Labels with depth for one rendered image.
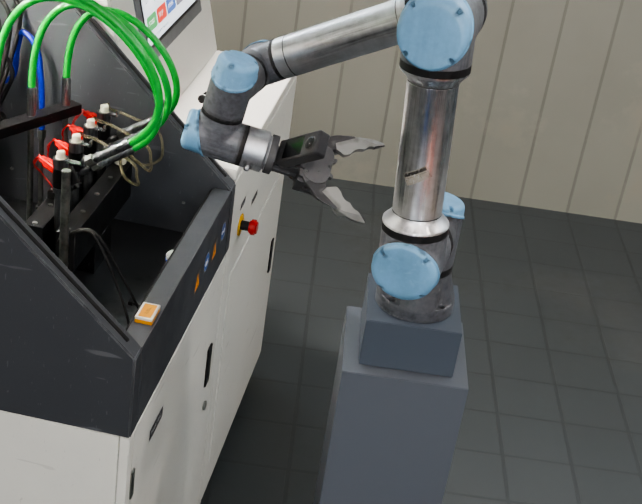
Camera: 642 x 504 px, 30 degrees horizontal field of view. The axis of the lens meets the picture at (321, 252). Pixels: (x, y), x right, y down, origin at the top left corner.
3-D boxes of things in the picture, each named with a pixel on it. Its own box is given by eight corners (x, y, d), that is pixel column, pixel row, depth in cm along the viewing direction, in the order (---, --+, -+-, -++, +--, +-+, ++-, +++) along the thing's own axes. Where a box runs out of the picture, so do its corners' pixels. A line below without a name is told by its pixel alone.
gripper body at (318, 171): (332, 161, 217) (269, 142, 215) (341, 147, 209) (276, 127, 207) (321, 200, 215) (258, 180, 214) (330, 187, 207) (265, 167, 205)
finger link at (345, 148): (372, 138, 218) (326, 153, 215) (380, 128, 212) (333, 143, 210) (378, 153, 217) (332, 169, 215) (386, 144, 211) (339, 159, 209)
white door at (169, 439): (116, 711, 231) (137, 433, 198) (105, 708, 231) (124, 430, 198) (201, 499, 287) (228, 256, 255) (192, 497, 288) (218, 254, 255)
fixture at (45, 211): (72, 304, 222) (75, 233, 215) (21, 293, 223) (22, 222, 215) (128, 225, 252) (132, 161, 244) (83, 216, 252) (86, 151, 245)
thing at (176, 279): (137, 425, 199) (142, 346, 192) (112, 420, 200) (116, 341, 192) (224, 257, 254) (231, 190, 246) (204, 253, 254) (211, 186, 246)
